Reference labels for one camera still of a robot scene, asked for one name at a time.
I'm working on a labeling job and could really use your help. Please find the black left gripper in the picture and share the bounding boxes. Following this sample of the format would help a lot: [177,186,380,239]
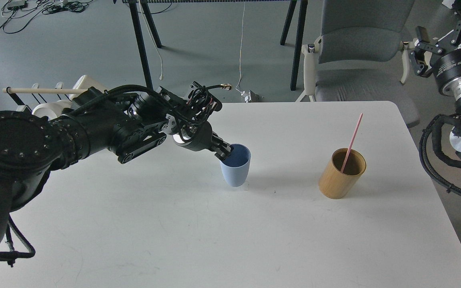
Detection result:
[172,122,233,162]

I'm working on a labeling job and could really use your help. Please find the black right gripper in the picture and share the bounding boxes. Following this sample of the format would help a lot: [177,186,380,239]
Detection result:
[409,0,461,96]

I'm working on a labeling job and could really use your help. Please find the blue plastic cup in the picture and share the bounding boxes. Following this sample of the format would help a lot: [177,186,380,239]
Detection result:
[220,144,251,187]

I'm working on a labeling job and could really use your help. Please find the pink chopstick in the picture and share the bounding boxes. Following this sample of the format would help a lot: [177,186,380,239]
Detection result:
[340,113,364,173]

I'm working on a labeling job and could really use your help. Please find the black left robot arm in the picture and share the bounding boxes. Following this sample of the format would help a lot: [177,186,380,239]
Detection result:
[0,82,234,266]

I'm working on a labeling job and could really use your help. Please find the white power adapter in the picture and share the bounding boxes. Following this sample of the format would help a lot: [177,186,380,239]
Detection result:
[241,90,261,103]

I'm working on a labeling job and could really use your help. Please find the grey office chair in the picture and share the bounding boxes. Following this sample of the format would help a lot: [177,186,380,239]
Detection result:
[297,0,420,128]

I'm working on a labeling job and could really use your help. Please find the bamboo cylinder holder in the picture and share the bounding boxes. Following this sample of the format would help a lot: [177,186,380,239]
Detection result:
[318,148,367,199]

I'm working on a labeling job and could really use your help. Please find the black table legs right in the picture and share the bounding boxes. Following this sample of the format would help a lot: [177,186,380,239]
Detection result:
[279,0,309,91]

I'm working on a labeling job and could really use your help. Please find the wooden dowel rod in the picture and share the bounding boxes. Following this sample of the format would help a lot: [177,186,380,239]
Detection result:
[2,87,88,95]

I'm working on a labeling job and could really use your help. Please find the white hanging cable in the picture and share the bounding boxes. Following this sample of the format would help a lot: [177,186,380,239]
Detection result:
[235,2,246,94]

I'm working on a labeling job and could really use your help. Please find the black floor cables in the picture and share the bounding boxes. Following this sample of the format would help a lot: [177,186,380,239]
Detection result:
[0,0,95,46]

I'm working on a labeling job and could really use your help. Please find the black wire dish rack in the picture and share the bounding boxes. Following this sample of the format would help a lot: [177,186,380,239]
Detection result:
[8,93,72,118]

